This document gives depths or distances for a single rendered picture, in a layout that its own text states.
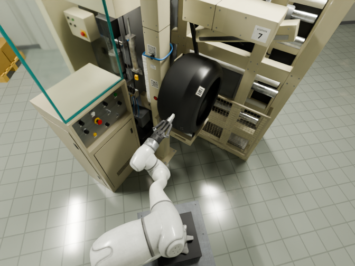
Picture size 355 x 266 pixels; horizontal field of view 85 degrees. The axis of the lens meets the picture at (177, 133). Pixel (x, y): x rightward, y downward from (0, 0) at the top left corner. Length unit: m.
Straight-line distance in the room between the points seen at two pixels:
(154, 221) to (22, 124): 3.06
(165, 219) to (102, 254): 0.22
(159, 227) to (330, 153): 2.98
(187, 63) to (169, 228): 1.03
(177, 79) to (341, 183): 2.54
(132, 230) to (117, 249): 0.07
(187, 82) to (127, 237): 0.94
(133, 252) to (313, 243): 2.23
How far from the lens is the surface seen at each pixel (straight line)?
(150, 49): 1.47
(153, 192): 0.88
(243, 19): 1.37
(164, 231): 0.72
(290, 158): 3.05
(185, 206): 1.68
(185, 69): 1.35
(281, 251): 2.53
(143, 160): 1.17
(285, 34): 1.49
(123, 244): 0.73
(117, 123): 1.81
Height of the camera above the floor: 2.26
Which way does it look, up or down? 54 degrees down
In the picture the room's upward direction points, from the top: 3 degrees clockwise
